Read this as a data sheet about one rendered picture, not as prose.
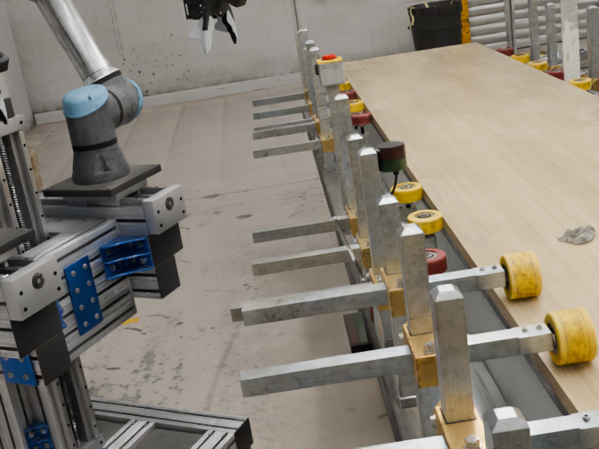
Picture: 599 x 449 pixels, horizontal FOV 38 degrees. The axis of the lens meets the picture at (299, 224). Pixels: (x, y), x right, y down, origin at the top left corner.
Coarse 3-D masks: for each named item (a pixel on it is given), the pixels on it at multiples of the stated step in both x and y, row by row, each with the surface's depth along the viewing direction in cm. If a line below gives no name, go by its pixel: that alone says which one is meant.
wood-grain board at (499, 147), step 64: (384, 64) 426; (448, 64) 399; (512, 64) 375; (384, 128) 294; (448, 128) 281; (512, 128) 269; (576, 128) 258; (448, 192) 217; (512, 192) 209; (576, 192) 203; (576, 256) 167; (512, 320) 147; (576, 384) 124
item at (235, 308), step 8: (336, 288) 180; (344, 288) 179; (280, 296) 180; (288, 296) 180; (232, 304) 180; (240, 304) 179; (232, 312) 178; (240, 312) 178; (232, 320) 178; (240, 320) 178
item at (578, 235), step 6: (576, 228) 178; (582, 228) 175; (588, 228) 175; (594, 228) 178; (564, 234) 175; (570, 234) 175; (576, 234) 175; (582, 234) 173; (588, 234) 174; (594, 234) 175; (564, 240) 175; (570, 240) 174; (576, 240) 173; (582, 240) 172; (588, 240) 172
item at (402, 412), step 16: (304, 112) 445; (320, 160) 346; (320, 176) 340; (336, 176) 320; (336, 192) 301; (336, 208) 284; (352, 240) 253; (352, 272) 230; (368, 320) 200; (384, 384) 172; (384, 400) 177; (400, 400) 161; (400, 416) 160; (416, 416) 159; (400, 432) 155; (416, 432) 154
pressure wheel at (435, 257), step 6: (426, 252) 178; (432, 252) 179; (438, 252) 178; (444, 252) 177; (432, 258) 175; (438, 258) 175; (444, 258) 175; (432, 264) 174; (438, 264) 174; (444, 264) 176; (432, 270) 174; (438, 270) 175; (444, 270) 176
